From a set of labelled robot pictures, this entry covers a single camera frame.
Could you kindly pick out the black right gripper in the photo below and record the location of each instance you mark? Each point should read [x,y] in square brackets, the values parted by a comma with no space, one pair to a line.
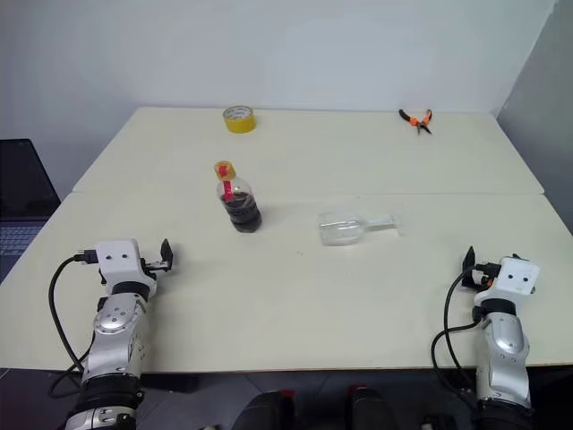
[471,280]

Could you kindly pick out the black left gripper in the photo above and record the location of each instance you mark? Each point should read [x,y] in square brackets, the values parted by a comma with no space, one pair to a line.
[154,266]

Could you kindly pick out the dark soda bottle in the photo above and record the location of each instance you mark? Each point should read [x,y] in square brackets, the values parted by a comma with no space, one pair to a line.
[244,215]

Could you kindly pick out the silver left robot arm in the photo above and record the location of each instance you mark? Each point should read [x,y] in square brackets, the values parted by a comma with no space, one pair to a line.
[116,322]

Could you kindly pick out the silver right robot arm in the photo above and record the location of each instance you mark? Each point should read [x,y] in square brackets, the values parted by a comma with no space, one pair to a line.
[506,349]

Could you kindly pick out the yellow tape roll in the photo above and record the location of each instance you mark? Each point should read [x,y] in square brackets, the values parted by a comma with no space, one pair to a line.
[238,120]

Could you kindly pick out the orange black pliers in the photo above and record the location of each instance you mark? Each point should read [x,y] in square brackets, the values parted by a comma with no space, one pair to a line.
[418,121]

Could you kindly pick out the dark laptop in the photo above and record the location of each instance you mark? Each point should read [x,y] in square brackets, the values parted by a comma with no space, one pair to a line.
[22,188]

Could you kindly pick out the dark rounded shape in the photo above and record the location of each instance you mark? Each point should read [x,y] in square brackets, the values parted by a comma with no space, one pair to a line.
[268,410]
[369,407]

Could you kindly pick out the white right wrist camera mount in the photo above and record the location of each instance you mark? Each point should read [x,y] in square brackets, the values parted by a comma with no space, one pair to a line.
[515,277]

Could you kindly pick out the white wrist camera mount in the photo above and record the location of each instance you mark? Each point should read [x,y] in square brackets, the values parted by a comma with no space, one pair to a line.
[118,264]
[515,277]

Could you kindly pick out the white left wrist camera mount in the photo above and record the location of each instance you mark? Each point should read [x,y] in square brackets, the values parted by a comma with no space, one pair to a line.
[118,264]

